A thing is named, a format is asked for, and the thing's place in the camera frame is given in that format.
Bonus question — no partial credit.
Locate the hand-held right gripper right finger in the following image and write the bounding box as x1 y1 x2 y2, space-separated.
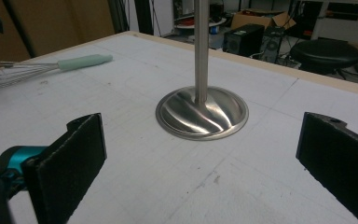
296 111 358 224

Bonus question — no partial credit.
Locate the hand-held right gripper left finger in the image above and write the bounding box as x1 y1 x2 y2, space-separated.
21 112 108 224

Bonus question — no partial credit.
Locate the whisk with green handle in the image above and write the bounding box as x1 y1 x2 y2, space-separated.
0 54 115 90

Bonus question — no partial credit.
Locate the black round stool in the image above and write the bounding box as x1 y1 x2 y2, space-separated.
289 38 358 76

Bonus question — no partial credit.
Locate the grey computer tower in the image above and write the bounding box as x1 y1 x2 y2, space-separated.
259 26 286 63

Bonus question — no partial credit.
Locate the metal stand with round base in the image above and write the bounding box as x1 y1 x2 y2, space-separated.
155 0 250 142

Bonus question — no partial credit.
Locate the brown wooden panel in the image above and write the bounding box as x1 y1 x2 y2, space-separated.
0 0 116 63

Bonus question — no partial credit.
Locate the black computer tower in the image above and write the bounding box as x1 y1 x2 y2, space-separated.
223 23 266 58

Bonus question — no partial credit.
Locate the open cardboard box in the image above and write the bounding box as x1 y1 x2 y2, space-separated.
230 8 296 31

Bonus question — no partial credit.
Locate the white round table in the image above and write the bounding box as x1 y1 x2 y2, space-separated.
173 17 227 31

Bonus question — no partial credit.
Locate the black upright post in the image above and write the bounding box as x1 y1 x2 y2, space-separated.
133 0 155 35

